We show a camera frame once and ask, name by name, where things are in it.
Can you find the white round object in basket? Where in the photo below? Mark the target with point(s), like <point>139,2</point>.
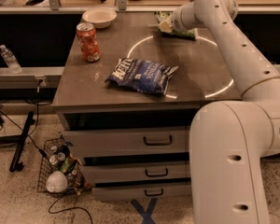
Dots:
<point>56,182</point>

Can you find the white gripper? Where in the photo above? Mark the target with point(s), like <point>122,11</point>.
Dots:
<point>176,21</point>

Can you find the clear plastic water bottle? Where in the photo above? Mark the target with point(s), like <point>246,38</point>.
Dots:
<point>10,59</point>

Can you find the top grey drawer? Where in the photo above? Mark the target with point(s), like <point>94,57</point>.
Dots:
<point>128,142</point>

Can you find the bottom grey drawer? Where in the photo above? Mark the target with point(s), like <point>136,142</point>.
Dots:
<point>142,191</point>

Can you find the grey drawer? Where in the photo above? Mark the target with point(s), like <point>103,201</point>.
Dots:
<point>142,191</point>
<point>128,142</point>
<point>124,173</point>

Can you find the orange soda can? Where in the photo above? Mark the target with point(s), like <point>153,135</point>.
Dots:
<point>86,36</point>

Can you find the white bowl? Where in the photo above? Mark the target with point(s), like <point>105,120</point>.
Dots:
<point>100,17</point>

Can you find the green can in basket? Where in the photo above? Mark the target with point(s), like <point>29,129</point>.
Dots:
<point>68,165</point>

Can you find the green jalapeno chip bag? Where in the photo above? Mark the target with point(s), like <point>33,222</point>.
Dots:
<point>189,34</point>

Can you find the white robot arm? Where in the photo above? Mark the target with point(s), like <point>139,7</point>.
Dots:
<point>227,139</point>

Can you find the grey drawer cabinet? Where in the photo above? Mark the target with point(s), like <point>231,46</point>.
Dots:
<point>86,101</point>

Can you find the blue chip bag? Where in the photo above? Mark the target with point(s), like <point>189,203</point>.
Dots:
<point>142,75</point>

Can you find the middle grey drawer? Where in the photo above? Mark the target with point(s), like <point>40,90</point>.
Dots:
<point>124,173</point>

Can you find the black wire basket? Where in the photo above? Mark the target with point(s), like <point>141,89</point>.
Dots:
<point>55,151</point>

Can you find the blue tape cross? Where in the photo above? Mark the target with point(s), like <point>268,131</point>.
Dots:
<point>146,214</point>

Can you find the black floor stand left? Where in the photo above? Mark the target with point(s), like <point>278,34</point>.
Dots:
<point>19,140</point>

